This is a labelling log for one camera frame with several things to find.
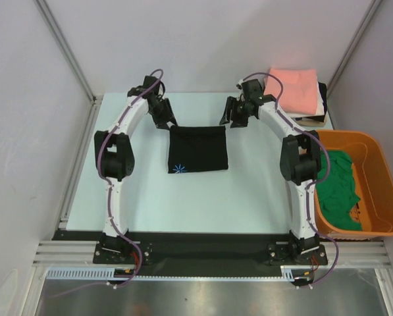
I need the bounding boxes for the pink folded t shirt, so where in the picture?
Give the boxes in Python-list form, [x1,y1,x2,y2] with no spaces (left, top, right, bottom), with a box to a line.
[269,68,318,115]

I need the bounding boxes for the left aluminium corner post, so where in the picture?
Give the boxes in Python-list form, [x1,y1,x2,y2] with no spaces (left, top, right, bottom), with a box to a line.
[33,0,96,104]

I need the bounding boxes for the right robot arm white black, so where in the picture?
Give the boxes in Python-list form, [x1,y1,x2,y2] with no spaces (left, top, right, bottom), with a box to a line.
[220,79,321,264]

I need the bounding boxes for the black t shirt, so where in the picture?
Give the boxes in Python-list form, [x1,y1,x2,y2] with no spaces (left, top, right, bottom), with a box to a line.
[167,125,228,174]
[292,82,328,120]

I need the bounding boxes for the right aluminium corner post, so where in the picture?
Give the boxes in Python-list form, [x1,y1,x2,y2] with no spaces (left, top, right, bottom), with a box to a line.
[327,0,384,97]

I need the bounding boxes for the aluminium frame rail front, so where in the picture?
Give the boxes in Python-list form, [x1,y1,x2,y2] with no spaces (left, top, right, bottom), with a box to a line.
[33,241,392,269]

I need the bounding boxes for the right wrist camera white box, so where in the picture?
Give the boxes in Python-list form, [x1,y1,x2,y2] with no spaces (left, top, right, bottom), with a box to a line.
[236,79,249,93]

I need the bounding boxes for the beige folded t shirt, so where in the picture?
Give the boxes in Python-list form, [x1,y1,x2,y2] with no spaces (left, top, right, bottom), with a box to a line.
[294,116,327,127]

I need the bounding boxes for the aluminium corner post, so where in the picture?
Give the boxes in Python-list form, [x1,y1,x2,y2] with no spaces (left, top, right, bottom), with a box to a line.
[327,0,384,97]
[33,0,96,104]

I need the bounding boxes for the orange plastic bin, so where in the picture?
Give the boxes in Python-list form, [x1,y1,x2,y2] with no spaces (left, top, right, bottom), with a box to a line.
[315,130,393,240]

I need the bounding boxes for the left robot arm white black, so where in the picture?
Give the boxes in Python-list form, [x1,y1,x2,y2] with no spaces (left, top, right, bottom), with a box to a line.
[93,69,177,264]

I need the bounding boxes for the green t shirt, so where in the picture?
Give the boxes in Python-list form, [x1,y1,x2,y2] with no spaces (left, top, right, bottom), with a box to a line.
[315,150,361,231]

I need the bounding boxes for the slotted cable duct rail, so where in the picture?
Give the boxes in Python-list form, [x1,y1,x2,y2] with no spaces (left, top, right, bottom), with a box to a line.
[46,266,313,284]

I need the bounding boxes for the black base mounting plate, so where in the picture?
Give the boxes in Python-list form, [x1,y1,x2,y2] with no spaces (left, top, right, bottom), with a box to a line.
[52,230,328,266]

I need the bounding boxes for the black folded t shirt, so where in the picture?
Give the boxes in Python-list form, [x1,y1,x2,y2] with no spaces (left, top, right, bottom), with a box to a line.
[292,82,328,120]

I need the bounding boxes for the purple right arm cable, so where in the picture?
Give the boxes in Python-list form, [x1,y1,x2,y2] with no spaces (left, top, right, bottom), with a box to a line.
[240,72,341,290]

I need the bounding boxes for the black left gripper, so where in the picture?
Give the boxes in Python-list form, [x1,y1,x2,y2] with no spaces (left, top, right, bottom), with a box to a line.
[147,98,177,130]

